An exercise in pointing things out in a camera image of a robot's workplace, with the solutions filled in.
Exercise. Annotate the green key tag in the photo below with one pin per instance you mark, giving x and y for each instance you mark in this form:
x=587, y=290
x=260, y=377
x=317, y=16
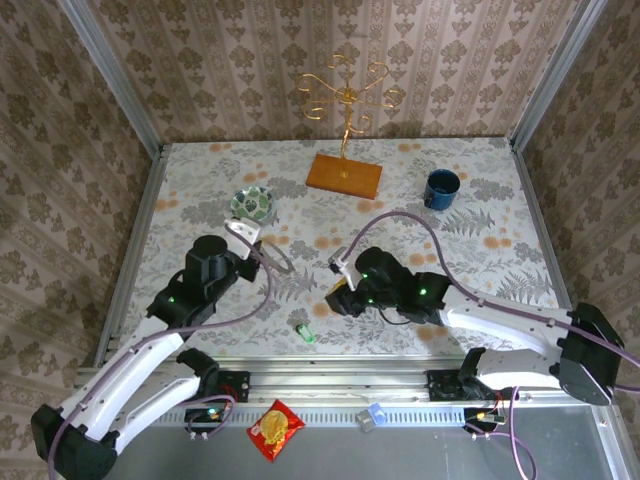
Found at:
x=305, y=333

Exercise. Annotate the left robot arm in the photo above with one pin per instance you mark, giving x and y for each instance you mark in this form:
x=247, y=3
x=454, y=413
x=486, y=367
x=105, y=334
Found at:
x=135, y=360

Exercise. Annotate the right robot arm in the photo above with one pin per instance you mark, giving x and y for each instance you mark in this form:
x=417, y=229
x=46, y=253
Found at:
x=500, y=320

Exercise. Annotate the leaf pattern bowl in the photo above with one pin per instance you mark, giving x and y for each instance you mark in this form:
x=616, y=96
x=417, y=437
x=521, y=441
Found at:
x=251, y=204

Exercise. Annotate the gold stand on wooden base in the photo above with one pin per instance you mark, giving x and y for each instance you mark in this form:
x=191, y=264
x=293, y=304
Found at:
x=345, y=177

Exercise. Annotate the dark blue mug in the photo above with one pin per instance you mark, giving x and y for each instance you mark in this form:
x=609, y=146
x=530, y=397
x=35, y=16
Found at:
x=442, y=192

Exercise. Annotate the small blue grey box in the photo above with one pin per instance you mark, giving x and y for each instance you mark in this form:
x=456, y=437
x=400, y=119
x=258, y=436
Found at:
x=370, y=419

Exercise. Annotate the left controller board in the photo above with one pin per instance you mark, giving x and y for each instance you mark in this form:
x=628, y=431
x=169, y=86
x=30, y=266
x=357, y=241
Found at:
x=207, y=415

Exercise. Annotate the controller board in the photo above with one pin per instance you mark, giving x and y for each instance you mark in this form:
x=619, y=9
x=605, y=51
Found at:
x=480, y=416
x=207, y=415

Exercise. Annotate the red snack packet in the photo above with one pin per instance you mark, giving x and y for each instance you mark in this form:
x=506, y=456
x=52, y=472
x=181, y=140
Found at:
x=275, y=430

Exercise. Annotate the right controller board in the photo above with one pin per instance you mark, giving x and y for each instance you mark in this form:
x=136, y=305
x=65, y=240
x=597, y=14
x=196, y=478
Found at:
x=480, y=416

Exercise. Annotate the grey metal panel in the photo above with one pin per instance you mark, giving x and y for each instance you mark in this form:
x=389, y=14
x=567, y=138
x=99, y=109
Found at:
x=400, y=460

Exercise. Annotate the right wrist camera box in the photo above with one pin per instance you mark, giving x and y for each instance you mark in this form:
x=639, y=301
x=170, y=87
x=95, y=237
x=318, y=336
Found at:
x=345, y=267

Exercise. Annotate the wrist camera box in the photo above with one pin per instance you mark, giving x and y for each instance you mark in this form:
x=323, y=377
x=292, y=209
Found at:
x=345, y=267
x=243, y=232

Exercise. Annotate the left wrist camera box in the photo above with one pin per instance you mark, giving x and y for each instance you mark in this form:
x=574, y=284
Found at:
x=243, y=232

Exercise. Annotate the aluminium table side rail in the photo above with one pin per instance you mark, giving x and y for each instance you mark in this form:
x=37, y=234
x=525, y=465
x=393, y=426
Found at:
x=134, y=250
x=532, y=200

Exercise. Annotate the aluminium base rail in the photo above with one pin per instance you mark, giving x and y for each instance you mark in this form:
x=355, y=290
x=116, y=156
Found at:
x=340, y=382

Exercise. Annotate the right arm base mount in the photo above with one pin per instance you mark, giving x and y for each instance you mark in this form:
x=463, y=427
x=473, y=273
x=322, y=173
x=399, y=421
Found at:
x=440, y=385

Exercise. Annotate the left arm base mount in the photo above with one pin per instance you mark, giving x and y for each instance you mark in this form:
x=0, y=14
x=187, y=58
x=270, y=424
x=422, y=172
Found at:
x=240, y=385

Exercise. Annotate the aluminium frame post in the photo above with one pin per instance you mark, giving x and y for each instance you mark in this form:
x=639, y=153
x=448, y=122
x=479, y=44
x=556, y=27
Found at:
x=112, y=75
x=555, y=75

